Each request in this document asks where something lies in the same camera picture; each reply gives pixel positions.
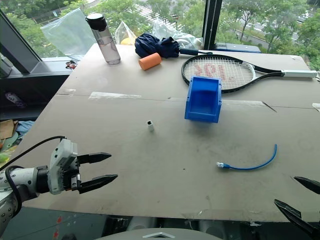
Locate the clear bottle with black cap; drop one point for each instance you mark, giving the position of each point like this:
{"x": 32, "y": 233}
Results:
{"x": 108, "y": 47}

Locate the clear zip plastic bag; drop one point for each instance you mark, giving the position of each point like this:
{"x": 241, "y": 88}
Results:
{"x": 67, "y": 35}

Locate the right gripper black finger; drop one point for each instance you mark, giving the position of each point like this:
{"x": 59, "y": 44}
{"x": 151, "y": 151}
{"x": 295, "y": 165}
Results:
{"x": 310, "y": 184}
{"x": 296, "y": 216}

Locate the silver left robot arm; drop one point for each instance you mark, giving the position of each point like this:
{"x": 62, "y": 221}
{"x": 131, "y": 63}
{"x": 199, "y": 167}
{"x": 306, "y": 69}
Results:
{"x": 25, "y": 178}

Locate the light blue cloth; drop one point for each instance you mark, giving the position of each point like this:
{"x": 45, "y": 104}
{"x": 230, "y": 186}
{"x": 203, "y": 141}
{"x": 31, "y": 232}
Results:
{"x": 25, "y": 128}

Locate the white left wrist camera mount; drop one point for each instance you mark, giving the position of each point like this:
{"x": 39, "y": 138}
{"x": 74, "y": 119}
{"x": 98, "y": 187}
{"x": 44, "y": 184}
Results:
{"x": 58, "y": 160}

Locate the plastic bag with yellow fruit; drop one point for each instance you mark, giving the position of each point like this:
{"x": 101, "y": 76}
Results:
{"x": 125, "y": 37}

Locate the black white tennis racket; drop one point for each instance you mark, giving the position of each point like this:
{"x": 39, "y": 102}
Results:
{"x": 297, "y": 74}

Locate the orange foam cylinder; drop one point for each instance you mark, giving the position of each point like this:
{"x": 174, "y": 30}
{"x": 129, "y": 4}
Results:
{"x": 150, "y": 61}

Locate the small red black object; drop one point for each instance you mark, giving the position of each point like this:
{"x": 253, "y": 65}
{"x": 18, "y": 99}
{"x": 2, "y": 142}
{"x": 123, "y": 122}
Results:
{"x": 70, "y": 64}

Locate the small white connector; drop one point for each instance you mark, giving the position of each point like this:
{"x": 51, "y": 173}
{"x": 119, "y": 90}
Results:
{"x": 151, "y": 127}

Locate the navy folded umbrella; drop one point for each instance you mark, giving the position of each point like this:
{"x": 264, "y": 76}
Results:
{"x": 150, "y": 45}

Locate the black window frame post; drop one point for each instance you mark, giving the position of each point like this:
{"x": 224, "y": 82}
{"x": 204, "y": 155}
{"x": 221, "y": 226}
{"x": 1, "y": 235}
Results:
{"x": 212, "y": 22}

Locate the dark slanted window frame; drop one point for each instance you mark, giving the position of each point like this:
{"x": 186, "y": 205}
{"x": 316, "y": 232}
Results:
{"x": 17, "y": 47}

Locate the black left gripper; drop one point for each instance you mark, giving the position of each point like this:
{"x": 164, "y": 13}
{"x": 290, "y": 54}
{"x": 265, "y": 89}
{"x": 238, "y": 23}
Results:
{"x": 71, "y": 178}

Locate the brown cardboard piece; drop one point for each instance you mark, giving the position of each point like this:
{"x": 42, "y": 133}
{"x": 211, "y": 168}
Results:
{"x": 7, "y": 128}

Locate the blue plastic storage bin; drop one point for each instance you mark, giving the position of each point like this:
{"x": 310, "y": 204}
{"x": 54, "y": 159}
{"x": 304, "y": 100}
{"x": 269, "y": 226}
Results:
{"x": 202, "y": 117}

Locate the crumpled clear plastic bag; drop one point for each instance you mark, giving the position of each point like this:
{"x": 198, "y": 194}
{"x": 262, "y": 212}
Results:
{"x": 172, "y": 31}

